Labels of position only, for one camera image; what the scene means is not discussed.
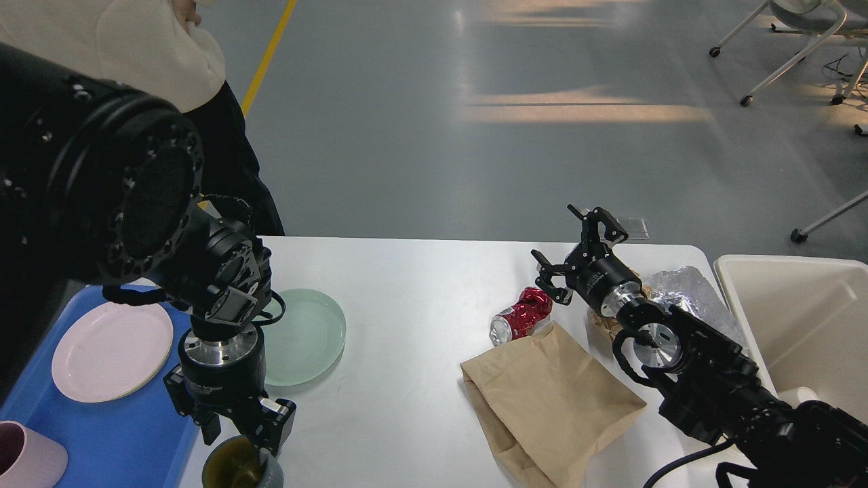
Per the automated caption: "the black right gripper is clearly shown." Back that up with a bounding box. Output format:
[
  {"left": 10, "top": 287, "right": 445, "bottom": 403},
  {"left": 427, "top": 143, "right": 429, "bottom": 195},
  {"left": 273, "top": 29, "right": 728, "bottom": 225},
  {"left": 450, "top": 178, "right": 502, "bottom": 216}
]
[{"left": 530, "top": 204, "right": 643, "bottom": 318}]

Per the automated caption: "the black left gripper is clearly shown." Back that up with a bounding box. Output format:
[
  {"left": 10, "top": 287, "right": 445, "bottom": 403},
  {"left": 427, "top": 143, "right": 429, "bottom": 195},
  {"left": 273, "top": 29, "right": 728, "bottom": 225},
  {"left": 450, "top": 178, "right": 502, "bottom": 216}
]
[{"left": 162, "top": 324, "right": 297, "bottom": 457}]

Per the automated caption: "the teal mug yellow inside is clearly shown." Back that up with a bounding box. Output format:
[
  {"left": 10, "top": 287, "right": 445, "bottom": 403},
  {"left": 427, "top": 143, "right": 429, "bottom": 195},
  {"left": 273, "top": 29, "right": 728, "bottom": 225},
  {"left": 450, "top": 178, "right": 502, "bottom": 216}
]
[{"left": 201, "top": 435, "right": 285, "bottom": 487}]

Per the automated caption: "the light green plate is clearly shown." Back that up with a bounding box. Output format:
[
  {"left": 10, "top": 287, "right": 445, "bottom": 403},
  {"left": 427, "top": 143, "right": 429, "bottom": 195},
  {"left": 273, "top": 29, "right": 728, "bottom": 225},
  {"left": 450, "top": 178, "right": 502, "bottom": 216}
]
[{"left": 262, "top": 289, "right": 347, "bottom": 386}]

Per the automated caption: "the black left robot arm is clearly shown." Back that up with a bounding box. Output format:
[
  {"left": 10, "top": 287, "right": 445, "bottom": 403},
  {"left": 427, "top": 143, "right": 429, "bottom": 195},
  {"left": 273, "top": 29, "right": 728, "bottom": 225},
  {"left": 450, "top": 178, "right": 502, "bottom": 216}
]
[{"left": 2, "top": 44, "right": 296, "bottom": 456}]

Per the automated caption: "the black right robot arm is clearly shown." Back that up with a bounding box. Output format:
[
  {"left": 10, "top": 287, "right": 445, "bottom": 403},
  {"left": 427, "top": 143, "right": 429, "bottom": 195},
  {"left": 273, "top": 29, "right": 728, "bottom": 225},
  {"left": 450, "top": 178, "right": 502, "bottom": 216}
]
[{"left": 532, "top": 206, "right": 867, "bottom": 487}]

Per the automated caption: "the crushed red soda can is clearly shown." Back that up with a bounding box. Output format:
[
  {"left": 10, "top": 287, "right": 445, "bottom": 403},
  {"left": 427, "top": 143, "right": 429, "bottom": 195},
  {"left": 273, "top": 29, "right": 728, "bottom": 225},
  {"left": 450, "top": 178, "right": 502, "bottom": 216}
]
[{"left": 489, "top": 287, "right": 554, "bottom": 346}]

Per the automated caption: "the blue plastic tray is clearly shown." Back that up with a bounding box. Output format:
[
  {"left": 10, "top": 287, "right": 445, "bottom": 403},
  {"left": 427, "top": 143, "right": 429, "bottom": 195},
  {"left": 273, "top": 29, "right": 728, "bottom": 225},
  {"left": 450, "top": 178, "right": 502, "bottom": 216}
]
[{"left": 2, "top": 287, "right": 197, "bottom": 487}]

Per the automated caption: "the crumpled aluminium foil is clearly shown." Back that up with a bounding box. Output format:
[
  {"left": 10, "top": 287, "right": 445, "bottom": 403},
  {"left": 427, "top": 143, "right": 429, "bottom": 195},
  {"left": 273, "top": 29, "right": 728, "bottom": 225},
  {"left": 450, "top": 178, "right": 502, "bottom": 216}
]
[{"left": 642, "top": 266, "right": 748, "bottom": 349}]

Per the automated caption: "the brown paper bag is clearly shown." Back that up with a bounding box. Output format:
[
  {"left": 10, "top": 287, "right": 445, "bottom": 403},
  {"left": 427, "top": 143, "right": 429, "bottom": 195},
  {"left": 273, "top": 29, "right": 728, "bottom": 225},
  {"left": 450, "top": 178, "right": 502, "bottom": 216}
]
[{"left": 460, "top": 322, "right": 646, "bottom": 487}]

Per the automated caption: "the pink plate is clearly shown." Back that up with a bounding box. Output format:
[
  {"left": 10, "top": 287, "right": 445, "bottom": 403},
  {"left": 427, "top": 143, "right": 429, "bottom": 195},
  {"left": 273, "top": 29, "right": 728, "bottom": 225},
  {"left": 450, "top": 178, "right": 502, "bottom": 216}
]
[{"left": 52, "top": 302, "right": 174, "bottom": 403}]

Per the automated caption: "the chair leg with caster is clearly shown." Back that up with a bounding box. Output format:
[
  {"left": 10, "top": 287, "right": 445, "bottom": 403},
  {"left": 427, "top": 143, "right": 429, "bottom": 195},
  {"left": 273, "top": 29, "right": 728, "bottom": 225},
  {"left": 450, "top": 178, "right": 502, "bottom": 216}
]
[{"left": 789, "top": 190, "right": 867, "bottom": 243}]

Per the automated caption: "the pink cup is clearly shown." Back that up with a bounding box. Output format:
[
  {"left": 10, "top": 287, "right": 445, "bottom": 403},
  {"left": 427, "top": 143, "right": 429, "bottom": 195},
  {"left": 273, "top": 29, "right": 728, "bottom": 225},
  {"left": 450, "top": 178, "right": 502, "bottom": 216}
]
[{"left": 1, "top": 420, "right": 68, "bottom": 487}]

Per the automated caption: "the white plastic bin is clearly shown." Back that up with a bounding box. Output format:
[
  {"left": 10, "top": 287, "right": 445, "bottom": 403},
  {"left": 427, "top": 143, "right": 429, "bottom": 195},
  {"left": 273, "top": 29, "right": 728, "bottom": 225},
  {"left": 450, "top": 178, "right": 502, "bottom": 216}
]
[{"left": 714, "top": 254, "right": 867, "bottom": 422}]

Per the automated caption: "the person in cream sweater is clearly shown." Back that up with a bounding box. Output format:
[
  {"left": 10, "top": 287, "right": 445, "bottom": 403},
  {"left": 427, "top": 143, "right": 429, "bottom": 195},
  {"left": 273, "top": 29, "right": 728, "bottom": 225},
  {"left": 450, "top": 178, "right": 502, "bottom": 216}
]
[{"left": 1, "top": 1, "right": 284, "bottom": 236}]

